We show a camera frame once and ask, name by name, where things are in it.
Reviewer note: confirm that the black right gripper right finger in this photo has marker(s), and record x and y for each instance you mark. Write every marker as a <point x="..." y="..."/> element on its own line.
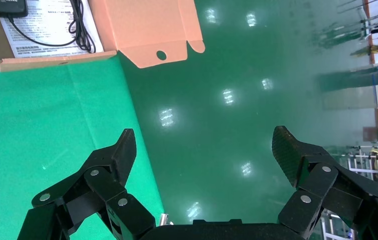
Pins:
<point x="327" y="179"/>

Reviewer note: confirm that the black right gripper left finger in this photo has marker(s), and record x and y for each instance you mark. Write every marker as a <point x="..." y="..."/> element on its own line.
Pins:
<point x="109" y="185"/>

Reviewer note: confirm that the orange cardboard box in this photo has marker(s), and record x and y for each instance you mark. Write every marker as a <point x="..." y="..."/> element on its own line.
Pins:
<point x="142" y="26"/>

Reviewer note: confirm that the white metal rack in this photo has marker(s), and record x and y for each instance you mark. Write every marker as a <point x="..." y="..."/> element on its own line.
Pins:
<point x="362" y="160"/>

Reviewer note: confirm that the metal mat clip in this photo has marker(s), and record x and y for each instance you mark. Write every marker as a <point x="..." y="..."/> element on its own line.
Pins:
<point x="164" y="218"/>

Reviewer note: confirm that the green table mat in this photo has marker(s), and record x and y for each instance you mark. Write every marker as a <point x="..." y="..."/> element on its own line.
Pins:
<point x="43" y="126"/>

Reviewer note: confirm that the yellow disc object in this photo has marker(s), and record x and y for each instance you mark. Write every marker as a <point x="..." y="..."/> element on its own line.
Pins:
<point x="372" y="49"/>

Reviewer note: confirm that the white printed instruction sheet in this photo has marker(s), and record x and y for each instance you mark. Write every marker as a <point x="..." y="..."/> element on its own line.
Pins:
<point x="46" y="30"/>

